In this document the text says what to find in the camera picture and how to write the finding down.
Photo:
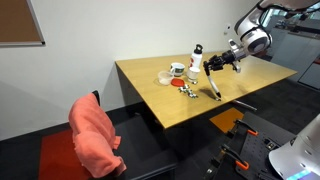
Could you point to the black clamp orange tip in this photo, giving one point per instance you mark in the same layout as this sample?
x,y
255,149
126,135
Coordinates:
x,y
250,130

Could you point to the salmon pink towel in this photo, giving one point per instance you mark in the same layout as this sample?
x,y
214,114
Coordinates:
x,y
94,137

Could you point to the red plastic lid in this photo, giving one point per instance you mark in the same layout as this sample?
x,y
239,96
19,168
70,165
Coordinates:
x,y
177,82

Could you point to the cork notice board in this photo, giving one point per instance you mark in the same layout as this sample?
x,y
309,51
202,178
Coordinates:
x,y
19,25

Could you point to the white paper cup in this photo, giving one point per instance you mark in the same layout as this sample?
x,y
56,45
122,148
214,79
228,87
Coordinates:
x,y
192,74

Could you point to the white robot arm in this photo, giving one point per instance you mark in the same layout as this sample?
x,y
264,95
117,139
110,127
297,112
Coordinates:
x,y
253,36

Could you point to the white bottle black cap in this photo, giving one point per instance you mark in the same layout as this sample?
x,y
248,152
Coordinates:
x,y
196,56

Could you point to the clear plastic container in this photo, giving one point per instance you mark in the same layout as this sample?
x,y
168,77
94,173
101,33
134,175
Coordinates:
x,y
165,77

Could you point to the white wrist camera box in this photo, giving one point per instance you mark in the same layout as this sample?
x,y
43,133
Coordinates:
x,y
234,47

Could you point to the white green ceramic mug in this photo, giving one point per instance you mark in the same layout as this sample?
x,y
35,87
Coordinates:
x,y
177,69

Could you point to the pile of candies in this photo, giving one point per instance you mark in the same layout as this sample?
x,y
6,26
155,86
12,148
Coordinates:
x,y
186,89

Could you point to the black perforated mounting board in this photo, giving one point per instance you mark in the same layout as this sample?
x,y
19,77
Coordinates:
x,y
252,149

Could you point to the white black hand brush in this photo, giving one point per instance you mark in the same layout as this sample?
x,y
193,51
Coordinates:
x,y
215,88

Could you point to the black chair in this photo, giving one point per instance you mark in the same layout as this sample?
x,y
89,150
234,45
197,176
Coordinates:
x,y
145,151

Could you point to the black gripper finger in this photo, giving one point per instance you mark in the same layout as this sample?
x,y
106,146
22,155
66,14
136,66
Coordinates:
x,y
216,67
208,66

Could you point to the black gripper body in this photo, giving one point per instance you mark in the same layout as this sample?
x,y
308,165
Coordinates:
x,y
224,58

